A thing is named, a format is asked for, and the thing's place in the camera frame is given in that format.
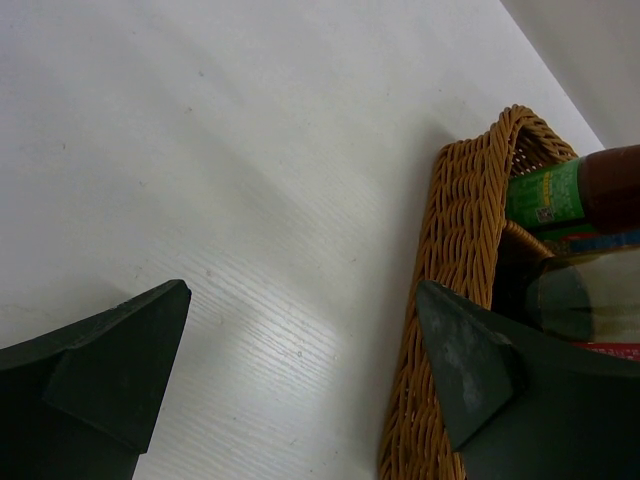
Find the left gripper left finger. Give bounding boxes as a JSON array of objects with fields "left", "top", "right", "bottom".
[{"left": 1, "top": 279, "right": 191, "bottom": 479}]

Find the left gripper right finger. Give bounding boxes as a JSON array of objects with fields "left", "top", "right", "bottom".
[{"left": 416, "top": 281, "right": 639, "bottom": 479}]

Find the tall dark soy sauce bottle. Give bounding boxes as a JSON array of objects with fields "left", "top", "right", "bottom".
[{"left": 522, "top": 246, "right": 639, "bottom": 361}]

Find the red sauce bottle green label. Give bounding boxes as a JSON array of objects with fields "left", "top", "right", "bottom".
[{"left": 505, "top": 145, "right": 639, "bottom": 240}]

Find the brown wicker divided basket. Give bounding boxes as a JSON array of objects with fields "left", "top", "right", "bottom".
[{"left": 378, "top": 105, "right": 577, "bottom": 479}]

